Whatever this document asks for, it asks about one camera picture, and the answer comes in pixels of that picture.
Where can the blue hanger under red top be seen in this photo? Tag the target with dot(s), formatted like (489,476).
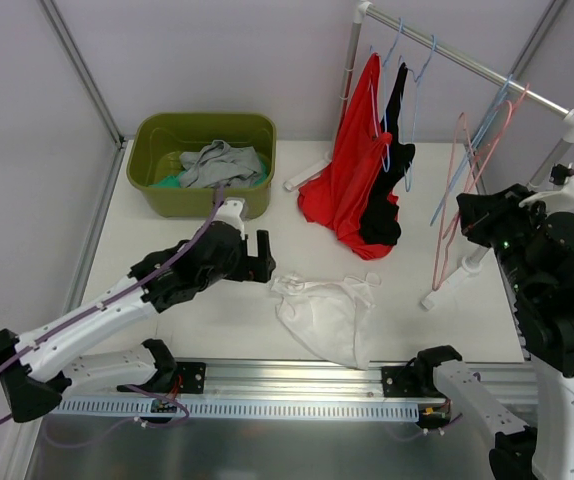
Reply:
(385,61)

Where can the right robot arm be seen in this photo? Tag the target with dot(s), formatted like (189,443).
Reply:
(534,247)

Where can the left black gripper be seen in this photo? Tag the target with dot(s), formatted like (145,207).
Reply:
(253,265)

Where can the olive green plastic basin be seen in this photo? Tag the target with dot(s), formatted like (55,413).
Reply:
(163,138)

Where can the pink wire hanger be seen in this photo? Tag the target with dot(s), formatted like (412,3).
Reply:
(482,157)

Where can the black tank top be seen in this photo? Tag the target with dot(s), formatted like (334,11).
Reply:
(379,224)

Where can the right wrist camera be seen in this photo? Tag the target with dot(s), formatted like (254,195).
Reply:
(560,198)

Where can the grey tank top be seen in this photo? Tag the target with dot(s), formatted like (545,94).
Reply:
(217,149)

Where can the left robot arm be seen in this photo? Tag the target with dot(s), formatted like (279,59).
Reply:
(41,367)

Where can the red tank top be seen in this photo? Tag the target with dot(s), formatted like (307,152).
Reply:
(338,197)

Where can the green tank top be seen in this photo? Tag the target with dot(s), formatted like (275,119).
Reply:
(167,181)

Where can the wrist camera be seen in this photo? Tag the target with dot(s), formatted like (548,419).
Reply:
(560,198)
(232,212)

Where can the white tank top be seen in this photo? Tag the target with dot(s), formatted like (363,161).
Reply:
(330,319)

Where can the white metal clothes rack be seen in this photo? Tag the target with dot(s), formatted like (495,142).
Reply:
(469,266)

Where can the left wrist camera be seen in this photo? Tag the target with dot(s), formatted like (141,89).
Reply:
(232,212)

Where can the aluminium rail with cable duct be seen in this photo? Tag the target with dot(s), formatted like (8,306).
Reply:
(276,390)

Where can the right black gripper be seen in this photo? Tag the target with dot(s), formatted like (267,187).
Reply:
(474,220)

